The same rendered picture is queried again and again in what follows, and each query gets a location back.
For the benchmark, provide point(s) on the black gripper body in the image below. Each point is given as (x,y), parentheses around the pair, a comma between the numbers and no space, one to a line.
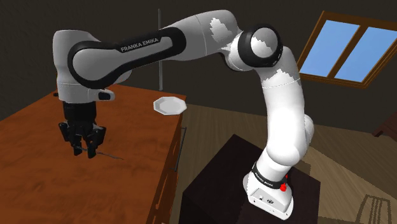
(79,113)

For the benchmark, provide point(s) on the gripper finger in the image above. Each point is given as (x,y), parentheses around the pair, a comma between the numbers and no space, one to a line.
(94,139)
(73,138)

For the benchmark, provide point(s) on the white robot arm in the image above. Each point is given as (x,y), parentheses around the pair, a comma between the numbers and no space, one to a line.
(279,124)

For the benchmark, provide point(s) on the thin dark grey stick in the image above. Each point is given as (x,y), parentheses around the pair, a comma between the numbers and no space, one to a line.
(110,156)

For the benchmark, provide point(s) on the brown wooden chest of drawers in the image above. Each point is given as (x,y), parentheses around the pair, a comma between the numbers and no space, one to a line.
(124,173)

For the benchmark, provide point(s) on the white octagonal plate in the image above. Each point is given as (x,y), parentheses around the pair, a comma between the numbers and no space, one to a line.
(169,105)

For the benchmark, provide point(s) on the thin grey upright pole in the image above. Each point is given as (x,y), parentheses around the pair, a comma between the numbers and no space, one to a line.
(160,71)

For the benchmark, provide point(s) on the dark robot stand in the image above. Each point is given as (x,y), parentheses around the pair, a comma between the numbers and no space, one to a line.
(217,186)

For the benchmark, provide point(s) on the wooden framed window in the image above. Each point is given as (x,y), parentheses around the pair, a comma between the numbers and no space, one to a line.
(347,52)

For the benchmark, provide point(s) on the wooden slatted chair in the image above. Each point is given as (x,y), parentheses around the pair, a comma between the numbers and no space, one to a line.
(373,211)

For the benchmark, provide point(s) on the dark brown wooden furniture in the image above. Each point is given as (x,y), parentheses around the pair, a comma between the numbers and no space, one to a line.
(389,125)

